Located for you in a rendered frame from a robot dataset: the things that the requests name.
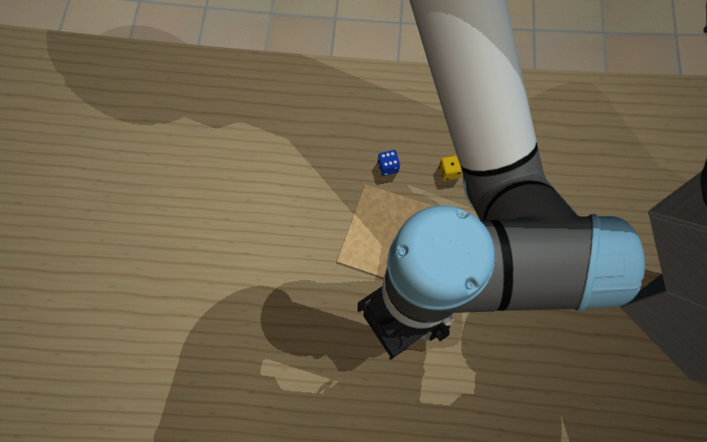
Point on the yellow die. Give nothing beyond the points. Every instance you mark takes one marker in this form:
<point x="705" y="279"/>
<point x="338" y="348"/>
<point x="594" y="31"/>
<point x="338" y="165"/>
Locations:
<point x="450" y="168"/>

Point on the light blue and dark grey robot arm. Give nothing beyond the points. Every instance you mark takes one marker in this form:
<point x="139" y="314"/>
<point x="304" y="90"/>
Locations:
<point x="529" y="250"/>

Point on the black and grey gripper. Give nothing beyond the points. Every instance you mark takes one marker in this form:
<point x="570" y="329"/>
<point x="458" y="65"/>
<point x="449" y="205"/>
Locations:
<point x="375" y="315"/>

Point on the blue die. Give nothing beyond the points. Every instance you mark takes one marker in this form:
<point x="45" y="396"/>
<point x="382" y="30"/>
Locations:
<point x="388" y="162"/>

